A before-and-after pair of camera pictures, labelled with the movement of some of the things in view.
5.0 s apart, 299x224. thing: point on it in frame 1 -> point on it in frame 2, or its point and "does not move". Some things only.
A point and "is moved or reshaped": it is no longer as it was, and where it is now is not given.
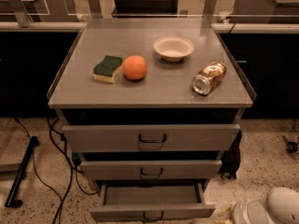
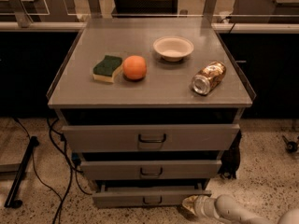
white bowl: [173, 48] does not move
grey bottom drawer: [149, 201] is moved or reshaped
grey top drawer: [151, 137] does not move
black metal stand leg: [12, 201] does not move
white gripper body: [240, 211] -> [200, 206]
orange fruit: [135, 67] does not move
